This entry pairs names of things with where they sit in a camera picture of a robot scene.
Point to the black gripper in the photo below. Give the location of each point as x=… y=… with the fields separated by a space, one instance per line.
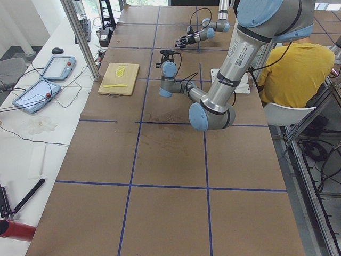
x=190 y=38
x=167 y=55

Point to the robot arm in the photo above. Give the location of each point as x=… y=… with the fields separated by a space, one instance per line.
x=209 y=27
x=259 y=23

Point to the yellow plastic knife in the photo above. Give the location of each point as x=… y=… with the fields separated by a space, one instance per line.
x=114 y=85

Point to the bamboo cutting board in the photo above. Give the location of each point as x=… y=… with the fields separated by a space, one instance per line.
x=129 y=78

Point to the black power box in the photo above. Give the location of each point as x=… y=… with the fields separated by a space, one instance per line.
x=104 y=37

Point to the black keyboard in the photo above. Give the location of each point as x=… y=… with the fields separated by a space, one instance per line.
x=85 y=25

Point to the far teach pendant tablet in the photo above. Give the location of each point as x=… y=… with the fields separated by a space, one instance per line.
x=58 y=68

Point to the teach pendant tablet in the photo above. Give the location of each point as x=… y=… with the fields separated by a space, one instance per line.
x=37 y=96
x=58 y=68

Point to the black computer mouse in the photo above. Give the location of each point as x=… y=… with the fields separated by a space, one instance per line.
x=57 y=50

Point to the person in yellow shirt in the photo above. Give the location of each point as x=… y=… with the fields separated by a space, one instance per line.
x=294 y=73

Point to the white chair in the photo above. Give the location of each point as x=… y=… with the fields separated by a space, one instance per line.
x=279 y=115

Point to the near teach pendant tablet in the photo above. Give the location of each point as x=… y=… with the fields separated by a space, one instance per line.
x=37 y=96

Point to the crumpled white tissue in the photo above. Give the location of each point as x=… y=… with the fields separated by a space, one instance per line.
x=39 y=124

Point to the grey office chair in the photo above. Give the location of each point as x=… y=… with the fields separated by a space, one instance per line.
x=11 y=70

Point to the black stick tool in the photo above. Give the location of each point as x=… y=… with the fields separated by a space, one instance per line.
x=28 y=196

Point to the red cylinder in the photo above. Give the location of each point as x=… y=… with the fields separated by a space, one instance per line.
x=18 y=231

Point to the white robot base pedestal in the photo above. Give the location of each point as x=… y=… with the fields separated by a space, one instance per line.
x=241 y=87

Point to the aluminium frame post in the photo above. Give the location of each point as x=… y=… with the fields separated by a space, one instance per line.
x=79 y=35

